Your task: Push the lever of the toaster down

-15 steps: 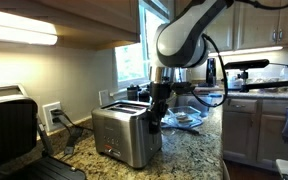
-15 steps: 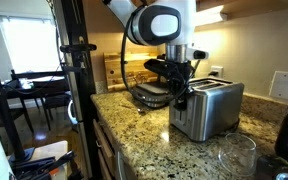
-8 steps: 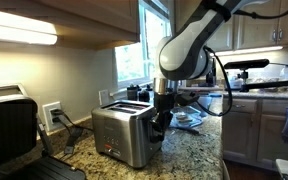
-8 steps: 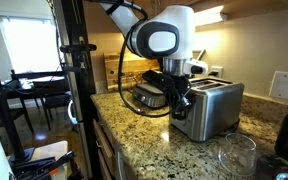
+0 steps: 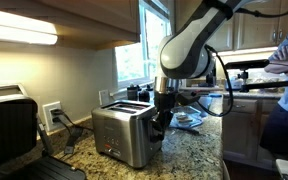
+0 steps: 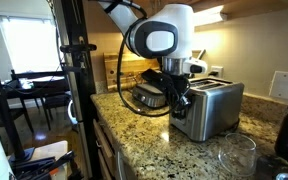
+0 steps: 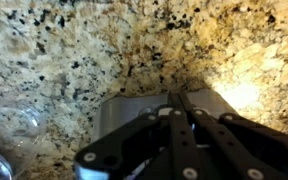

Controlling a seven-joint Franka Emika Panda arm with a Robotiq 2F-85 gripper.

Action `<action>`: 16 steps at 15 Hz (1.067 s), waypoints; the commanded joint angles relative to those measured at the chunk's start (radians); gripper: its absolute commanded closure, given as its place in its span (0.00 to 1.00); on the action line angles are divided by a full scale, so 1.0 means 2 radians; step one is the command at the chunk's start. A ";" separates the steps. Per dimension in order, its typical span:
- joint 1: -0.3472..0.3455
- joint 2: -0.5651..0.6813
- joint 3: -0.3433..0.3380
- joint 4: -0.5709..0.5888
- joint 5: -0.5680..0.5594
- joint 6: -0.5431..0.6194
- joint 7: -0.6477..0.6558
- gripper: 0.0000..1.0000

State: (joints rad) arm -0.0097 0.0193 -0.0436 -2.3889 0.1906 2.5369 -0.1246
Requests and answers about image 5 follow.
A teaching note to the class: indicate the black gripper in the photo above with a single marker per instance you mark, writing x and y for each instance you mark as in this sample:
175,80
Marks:
165,101

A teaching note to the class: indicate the black toaster lever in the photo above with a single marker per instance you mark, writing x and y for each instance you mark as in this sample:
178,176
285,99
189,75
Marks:
156,136

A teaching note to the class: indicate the person's forearm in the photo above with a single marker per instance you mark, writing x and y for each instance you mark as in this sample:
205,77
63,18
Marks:
284,68

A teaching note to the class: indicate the white black Franka robot arm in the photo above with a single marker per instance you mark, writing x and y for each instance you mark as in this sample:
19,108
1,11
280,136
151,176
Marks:
184,50

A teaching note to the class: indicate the stainless steel two-slot toaster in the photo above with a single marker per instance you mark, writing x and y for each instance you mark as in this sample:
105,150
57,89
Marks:
124,133

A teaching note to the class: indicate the person's hand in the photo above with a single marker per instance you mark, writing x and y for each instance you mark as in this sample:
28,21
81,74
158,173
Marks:
281,53

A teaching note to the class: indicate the blue plate with items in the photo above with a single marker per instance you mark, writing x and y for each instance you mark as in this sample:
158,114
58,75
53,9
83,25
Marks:
185,118

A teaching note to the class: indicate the black cylindrical container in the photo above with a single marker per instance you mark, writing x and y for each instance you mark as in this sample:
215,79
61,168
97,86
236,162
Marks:
133,93
144,95

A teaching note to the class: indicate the translucent plastic cup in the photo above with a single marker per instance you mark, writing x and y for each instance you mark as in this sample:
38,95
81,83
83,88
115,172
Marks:
205,106

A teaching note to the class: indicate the wooden lower kitchen cabinets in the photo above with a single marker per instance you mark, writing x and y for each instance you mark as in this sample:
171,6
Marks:
240,130

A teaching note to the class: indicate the wooden kitchen cabinets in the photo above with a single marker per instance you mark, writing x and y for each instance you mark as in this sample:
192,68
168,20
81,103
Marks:
257,30
240,130

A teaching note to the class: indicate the wooden upper kitchen cabinets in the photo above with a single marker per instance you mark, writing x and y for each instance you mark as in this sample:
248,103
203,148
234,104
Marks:
257,30

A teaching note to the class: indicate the black and silver contact grill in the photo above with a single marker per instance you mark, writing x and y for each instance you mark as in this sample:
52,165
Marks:
7,130

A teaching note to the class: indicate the under-cabinet light strip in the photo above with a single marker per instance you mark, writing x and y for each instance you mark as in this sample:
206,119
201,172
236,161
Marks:
20,28

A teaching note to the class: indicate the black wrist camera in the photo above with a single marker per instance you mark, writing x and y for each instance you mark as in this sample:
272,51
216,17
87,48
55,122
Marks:
187,98

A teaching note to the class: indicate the white blank wall plate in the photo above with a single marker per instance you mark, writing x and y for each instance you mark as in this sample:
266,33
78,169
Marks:
104,97

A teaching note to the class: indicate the kitchen window with white frame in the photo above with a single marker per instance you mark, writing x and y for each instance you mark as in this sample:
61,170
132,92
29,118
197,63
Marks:
130,63

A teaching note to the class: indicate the black stereo camera bar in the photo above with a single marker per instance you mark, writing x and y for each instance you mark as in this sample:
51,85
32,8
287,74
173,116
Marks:
247,64

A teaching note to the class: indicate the white wall power outlet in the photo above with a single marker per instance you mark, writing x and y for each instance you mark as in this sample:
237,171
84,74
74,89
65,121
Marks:
48,108

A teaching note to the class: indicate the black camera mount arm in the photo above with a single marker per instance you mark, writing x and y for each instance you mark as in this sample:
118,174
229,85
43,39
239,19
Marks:
270,85

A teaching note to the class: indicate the wooden upper wall cabinet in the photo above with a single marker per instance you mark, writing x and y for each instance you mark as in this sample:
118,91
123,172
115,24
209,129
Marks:
94,16

